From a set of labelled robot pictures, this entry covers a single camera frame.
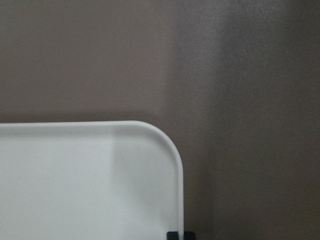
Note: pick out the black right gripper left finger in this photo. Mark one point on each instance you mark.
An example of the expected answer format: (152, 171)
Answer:
(172, 235)

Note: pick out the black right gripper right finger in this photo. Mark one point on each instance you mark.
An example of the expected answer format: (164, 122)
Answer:
(189, 235)

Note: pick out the white rabbit serving tray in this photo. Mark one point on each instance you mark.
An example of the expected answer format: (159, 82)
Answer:
(100, 180)

